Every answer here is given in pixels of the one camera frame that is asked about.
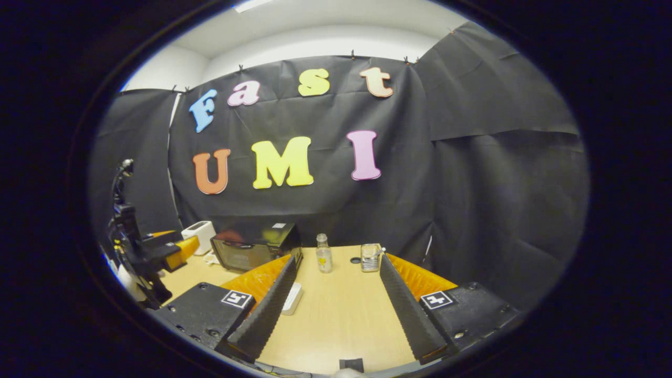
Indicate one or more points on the black electric oven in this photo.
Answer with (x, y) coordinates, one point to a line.
(247, 254)

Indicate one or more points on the metal spoon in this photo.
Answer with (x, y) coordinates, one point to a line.
(381, 251)

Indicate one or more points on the white rectangular dish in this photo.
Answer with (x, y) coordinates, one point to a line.
(292, 299)

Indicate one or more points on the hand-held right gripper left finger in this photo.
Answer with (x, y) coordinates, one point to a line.
(268, 315)

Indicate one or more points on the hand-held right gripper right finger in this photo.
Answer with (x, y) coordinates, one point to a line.
(409, 315)

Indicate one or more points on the row of black cloth clips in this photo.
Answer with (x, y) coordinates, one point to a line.
(240, 67)

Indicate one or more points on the ceiling light panel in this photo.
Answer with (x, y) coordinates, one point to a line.
(252, 4)

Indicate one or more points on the clear glass bottle yellow label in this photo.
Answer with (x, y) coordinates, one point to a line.
(324, 257)

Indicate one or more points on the white divided plate of grains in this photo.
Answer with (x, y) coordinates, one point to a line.
(211, 259)

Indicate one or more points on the white toaster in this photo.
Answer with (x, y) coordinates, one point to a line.
(202, 233)

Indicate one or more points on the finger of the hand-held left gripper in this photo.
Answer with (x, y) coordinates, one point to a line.
(186, 249)
(165, 240)

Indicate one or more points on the black backdrop cloth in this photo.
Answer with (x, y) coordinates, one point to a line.
(336, 210)

